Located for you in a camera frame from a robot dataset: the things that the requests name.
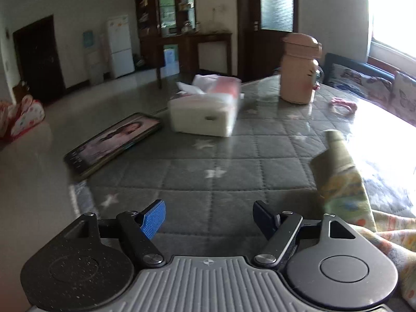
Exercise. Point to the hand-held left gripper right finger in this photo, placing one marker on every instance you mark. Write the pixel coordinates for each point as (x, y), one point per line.
(261, 217)

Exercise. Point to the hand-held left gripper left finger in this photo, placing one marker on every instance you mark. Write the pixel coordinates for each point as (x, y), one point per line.
(154, 220)

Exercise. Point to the colourful patterned fleece garment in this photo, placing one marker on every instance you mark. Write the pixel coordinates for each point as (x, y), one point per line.
(347, 188)

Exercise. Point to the white tissue box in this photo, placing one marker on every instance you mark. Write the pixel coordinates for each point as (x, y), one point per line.
(201, 113)

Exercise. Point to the pink tissue pack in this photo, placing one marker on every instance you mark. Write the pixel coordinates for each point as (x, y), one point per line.
(226, 86)

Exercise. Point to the pink hair band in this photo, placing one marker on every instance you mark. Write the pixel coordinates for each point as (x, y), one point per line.
(342, 104)

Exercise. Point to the pink cartoon kettle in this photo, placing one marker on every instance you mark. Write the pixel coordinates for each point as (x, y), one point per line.
(297, 71)

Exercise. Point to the light blue box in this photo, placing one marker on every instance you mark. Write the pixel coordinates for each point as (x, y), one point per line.
(171, 58)

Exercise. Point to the white plastic drawer unit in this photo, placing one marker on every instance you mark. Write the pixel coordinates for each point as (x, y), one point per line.
(95, 66)

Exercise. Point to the red dotted floor cushion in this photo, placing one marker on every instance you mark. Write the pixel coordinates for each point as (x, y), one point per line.
(24, 117)

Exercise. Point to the long butterfly print cushion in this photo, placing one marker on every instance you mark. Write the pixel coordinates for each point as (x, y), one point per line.
(360, 83)

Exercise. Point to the white refrigerator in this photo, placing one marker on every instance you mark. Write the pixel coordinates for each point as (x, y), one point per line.
(121, 47)

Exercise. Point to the blue sofa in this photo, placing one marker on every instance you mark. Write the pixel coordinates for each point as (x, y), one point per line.
(344, 60)

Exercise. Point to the dark wooden side table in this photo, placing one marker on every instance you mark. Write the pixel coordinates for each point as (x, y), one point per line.
(195, 40)

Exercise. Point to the square butterfly print cushion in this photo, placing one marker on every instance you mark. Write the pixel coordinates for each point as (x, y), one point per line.
(405, 92)

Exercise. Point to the wooden door with frosted glass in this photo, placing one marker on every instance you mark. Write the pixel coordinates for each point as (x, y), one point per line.
(276, 22)

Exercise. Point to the dark wooden door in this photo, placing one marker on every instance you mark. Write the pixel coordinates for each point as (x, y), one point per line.
(39, 61)

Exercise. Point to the dark wooden display cabinet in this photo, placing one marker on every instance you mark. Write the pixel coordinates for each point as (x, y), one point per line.
(167, 5)

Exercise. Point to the window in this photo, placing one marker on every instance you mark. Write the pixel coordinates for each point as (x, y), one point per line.
(395, 9)

